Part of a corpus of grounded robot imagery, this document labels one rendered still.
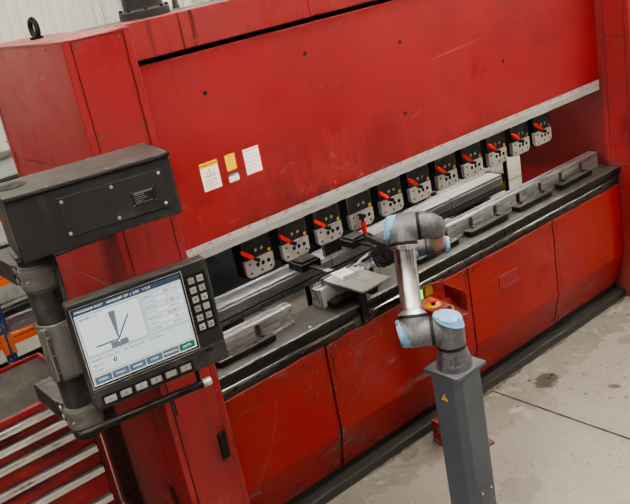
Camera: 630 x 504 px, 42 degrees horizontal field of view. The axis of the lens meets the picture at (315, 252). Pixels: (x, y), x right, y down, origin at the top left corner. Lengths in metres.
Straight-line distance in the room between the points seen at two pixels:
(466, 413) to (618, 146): 2.41
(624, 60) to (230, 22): 2.58
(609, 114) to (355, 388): 2.39
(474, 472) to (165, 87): 1.98
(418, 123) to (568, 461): 1.75
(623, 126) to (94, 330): 3.60
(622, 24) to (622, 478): 2.52
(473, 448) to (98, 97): 2.00
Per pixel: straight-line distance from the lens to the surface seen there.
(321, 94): 3.64
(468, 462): 3.53
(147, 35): 3.17
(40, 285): 2.58
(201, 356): 2.68
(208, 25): 3.30
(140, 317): 2.57
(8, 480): 3.46
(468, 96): 4.32
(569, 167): 5.09
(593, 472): 4.06
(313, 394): 3.74
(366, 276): 3.75
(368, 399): 3.99
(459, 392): 3.34
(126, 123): 2.91
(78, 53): 2.84
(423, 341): 3.27
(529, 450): 4.20
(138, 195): 2.50
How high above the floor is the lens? 2.43
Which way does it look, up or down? 20 degrees down
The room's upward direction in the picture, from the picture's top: 11 degrees counter-clockwise
